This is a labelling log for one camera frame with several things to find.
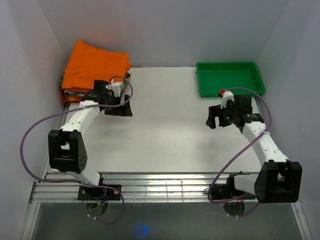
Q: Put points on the green plastic tray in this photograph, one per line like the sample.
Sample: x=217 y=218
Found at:
x=215 y=76

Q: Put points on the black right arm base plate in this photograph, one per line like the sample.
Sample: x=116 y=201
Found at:
x=222 y=192

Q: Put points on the camouflage folded trousers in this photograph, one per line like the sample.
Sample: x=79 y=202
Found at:
x=127 y=76

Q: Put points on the stack of folded trousers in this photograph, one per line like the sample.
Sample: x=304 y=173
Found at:
x=69 y=97

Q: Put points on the orange trousers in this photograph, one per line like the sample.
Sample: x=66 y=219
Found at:
x=88 y=63

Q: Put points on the aluminium table frame rail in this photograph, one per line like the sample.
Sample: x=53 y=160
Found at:
x=135 y=187

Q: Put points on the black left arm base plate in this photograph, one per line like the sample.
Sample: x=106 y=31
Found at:
x=97 y=194

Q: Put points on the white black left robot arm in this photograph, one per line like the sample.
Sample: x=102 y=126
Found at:
x=66 y=147

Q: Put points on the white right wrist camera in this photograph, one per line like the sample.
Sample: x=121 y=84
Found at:
x=225 y=96

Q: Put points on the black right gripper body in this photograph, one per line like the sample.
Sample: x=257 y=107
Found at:
x=226 y=115

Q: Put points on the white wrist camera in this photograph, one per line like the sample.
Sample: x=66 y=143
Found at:
x=225 y=96
x=116 y=87

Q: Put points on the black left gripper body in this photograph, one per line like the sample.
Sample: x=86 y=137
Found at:
x=115 y=111

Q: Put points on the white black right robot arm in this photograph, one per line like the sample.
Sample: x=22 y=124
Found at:
x=278 y=180

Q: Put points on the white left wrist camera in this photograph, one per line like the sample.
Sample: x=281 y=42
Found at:
x=116 y=87

